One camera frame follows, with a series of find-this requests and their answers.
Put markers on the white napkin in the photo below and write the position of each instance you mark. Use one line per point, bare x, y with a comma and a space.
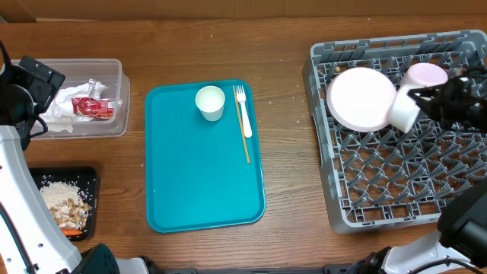
64, 110

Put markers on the nuts and rice pile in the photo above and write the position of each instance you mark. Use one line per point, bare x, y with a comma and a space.
67, 203

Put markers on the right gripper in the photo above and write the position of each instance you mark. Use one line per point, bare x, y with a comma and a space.
443, 97

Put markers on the red snack wrapper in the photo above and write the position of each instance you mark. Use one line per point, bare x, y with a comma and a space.
93, 108

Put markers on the grey dishwasher rack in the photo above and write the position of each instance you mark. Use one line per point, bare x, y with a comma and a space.
387, 178

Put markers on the clear plastic bin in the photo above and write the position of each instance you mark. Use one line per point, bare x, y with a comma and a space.
95, 78

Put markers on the white bowl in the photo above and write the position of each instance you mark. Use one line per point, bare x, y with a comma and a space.
403, 111

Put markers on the pale green cup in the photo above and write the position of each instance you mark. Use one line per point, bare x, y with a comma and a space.
210, 101

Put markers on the black tray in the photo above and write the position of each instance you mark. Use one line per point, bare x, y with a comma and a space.
85, 178

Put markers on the wooden chopstick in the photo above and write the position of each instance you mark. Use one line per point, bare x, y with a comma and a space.
244, 141

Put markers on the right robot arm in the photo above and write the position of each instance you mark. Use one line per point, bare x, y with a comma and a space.
459, 240

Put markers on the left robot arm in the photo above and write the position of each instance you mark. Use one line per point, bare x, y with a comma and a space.
31, 242

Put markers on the white plastic fork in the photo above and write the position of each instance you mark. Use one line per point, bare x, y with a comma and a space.
241, 98

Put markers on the large pink plate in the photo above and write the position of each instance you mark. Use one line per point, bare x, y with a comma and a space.
360, 99

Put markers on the pink bowl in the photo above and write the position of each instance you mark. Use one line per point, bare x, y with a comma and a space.
424, 75

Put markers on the teal plastic tray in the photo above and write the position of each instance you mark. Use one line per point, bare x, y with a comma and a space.
197, 176

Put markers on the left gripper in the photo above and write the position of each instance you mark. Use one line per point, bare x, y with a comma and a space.
45, 79

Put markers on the orange carrot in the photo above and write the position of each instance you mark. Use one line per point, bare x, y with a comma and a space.
71, 232

